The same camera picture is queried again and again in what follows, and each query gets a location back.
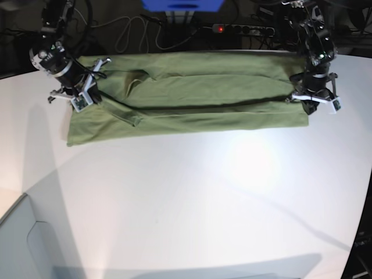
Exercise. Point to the white power strip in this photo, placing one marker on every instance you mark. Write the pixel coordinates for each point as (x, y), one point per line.
(238, 29)

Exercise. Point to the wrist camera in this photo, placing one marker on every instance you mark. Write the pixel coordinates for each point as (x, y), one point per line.
(334, 105)
(81, 102)

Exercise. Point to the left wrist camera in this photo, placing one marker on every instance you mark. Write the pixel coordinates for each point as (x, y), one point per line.
(334, 105)

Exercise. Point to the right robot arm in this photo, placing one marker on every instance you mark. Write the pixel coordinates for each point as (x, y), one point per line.
(55, 18)

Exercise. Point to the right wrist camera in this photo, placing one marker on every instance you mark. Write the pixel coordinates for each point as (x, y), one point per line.
(81, 102)

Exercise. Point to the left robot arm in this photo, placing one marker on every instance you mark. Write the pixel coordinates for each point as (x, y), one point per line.
(315, 41)

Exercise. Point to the blue plastic box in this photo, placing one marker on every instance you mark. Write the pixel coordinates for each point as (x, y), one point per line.
(182, 5)

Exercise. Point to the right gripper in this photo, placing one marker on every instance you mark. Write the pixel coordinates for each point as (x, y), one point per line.
(74, 78)

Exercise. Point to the green T-shirt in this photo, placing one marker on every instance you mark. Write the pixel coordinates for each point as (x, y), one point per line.
(191, 92)

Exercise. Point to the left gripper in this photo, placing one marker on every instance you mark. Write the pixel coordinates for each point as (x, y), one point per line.
(313, 86)

